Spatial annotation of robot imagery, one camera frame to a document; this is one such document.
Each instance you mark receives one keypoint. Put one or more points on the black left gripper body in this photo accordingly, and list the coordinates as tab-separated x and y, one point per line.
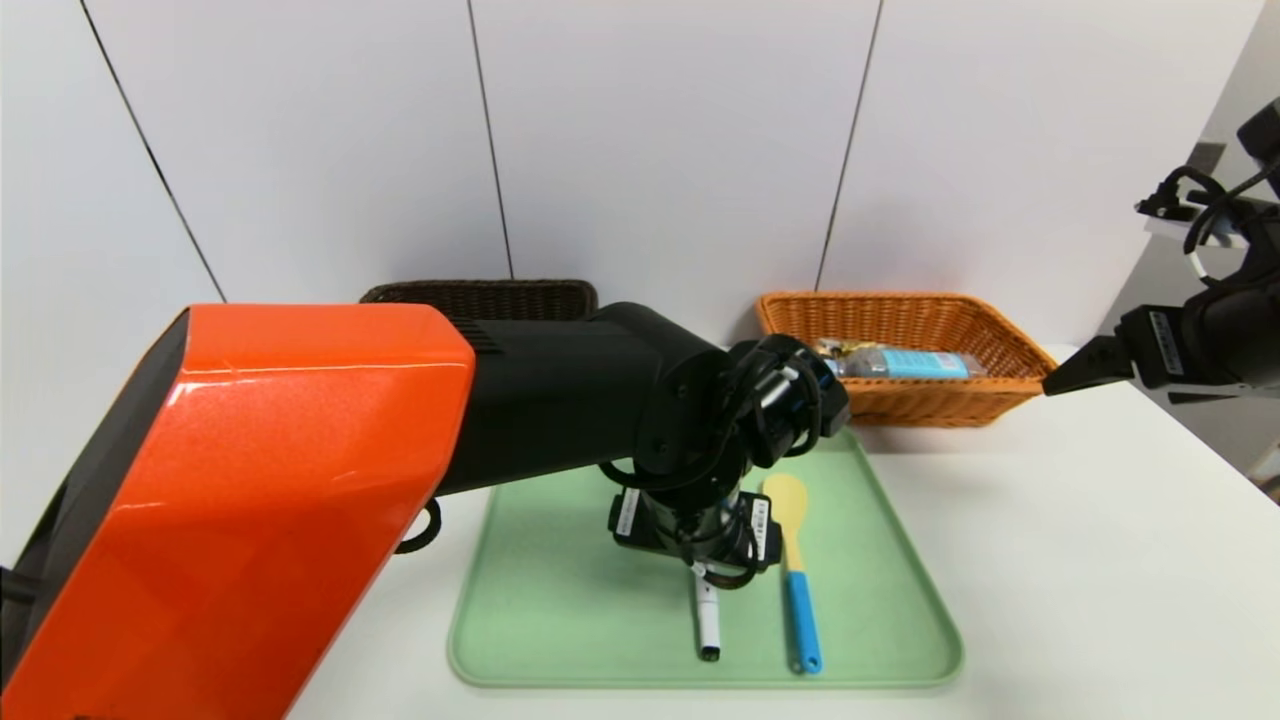
690	527

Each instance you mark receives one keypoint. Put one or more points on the dark wall fixture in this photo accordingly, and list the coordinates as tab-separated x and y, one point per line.
1210	152

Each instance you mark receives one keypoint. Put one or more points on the orange wicker basket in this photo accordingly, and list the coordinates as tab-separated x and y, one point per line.
930	405

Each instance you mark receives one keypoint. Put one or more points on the orange and black left arm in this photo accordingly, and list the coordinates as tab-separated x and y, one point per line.
250	480

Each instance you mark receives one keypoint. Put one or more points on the Ferrero Rocher chocolate pack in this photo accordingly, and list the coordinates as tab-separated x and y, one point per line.
845	347

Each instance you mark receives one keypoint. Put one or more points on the water bottle with blue cap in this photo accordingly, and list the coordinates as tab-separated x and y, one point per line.
920	364

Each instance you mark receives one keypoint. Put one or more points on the dark brown wicker basket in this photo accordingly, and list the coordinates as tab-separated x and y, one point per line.
480	300

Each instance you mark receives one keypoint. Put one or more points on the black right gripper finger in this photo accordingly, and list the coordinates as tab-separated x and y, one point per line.
1095	368

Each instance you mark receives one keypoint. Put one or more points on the white marker pen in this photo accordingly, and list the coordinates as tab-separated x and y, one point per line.
708	625

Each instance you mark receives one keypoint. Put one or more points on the light green plastic tray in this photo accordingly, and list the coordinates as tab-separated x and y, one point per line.
880	580

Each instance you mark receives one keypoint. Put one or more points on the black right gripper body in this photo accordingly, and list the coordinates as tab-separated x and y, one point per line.
1160	345

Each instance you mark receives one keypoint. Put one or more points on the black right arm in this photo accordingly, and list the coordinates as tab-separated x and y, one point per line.
1240	340

